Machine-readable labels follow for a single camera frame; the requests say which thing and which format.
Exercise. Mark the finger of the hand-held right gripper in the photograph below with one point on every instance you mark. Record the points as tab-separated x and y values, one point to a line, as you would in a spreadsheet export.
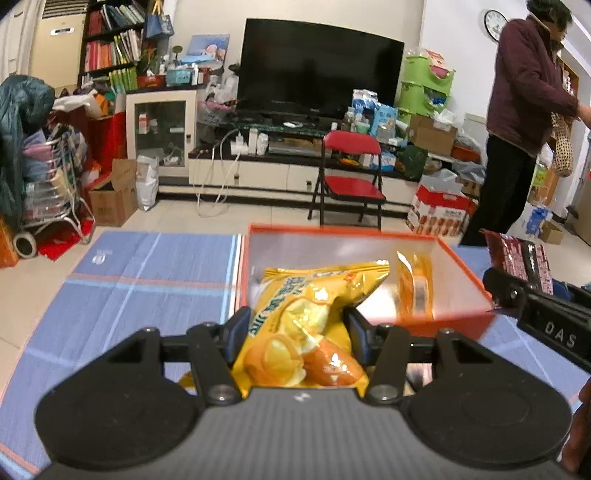
505	290

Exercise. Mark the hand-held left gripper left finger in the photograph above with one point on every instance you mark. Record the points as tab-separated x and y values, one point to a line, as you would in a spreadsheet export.
238	330

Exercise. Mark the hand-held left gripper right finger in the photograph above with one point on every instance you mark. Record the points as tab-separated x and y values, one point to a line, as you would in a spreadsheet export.
358	330

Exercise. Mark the dark red snack packet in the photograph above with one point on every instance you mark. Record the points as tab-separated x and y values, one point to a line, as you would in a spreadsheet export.
517	256

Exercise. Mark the yellow chip bag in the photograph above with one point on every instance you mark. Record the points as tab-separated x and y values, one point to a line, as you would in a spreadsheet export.
286	323

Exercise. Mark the orange cardboard box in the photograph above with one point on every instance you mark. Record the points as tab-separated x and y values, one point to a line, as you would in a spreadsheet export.
323	249

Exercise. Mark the small orange snack packet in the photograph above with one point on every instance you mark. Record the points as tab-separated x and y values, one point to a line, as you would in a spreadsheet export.
415	286

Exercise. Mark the small open cardboard box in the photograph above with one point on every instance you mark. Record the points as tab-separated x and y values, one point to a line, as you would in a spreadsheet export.
550	233

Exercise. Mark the red and white carton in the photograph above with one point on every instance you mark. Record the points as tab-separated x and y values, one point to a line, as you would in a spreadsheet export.
438	212

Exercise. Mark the blue striped mat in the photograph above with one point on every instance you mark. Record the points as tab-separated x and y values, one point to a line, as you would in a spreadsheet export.
138	286

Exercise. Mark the red folding chair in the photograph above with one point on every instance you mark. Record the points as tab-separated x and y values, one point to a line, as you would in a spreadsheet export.
353	187

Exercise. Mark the beige mesh bag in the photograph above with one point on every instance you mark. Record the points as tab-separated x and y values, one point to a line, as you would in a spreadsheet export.
563	147

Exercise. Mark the white television stand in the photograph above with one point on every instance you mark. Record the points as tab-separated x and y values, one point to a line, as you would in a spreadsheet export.
268	175

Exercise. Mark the white plastic bag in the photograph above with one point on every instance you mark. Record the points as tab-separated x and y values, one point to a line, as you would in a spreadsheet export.
147	184

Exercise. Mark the open brown cardboard box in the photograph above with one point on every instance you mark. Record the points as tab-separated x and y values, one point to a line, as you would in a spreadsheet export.
113	203

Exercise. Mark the light blue packet box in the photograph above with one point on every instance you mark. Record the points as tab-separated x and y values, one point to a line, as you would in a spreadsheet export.
387	121

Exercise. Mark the white glass door cabinet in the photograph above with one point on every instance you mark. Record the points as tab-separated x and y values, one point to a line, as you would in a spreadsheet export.
161	129

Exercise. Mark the green plastic storage drawers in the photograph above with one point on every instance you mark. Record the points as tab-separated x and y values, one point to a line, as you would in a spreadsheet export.
415	92

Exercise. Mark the tape roll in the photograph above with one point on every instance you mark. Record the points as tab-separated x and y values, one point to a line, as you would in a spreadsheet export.
24	244

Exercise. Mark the metal trolley cart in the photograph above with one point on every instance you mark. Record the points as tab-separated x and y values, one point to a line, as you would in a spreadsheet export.
55	184

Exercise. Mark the black flat television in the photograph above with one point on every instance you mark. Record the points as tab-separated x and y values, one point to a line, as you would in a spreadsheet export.
318	69

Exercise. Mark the blue picture calendar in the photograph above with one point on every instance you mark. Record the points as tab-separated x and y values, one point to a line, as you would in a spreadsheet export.
207	46

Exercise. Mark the dark green jacket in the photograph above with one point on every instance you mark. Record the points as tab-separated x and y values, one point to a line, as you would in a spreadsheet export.
18	120

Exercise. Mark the dark bookshelf with books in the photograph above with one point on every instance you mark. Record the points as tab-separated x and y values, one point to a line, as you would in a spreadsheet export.
111	50

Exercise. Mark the blue tote bag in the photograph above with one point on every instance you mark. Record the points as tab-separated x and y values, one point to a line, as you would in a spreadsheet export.
159	23

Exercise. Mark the beige standing air conditioner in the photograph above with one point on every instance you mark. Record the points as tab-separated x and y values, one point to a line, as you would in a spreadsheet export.
57	50

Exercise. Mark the round wall clock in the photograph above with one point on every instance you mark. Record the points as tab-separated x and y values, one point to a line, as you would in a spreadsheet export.
495	25

